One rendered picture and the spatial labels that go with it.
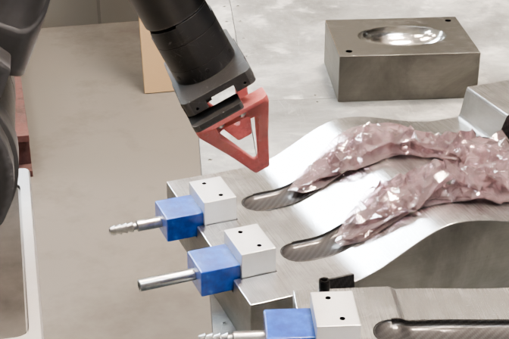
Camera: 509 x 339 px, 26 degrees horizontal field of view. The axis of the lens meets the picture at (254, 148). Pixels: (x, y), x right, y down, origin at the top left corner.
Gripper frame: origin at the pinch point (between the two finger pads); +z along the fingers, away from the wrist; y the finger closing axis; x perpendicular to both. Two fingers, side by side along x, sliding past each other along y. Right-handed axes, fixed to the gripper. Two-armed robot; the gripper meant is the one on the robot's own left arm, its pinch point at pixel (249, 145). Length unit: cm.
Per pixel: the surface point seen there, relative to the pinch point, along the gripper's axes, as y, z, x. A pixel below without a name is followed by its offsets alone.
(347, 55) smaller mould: 49, 22, -17
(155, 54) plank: 244, 88, 15
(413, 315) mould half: -14.1, 14.7, -5.3
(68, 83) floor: 255, 87, 46
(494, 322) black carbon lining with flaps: -16.2, 17.8, -11.1
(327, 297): -13.8, 8.7, 0.3
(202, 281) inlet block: -0.5, 10.2, 10.2
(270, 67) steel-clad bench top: 64, 25, -8
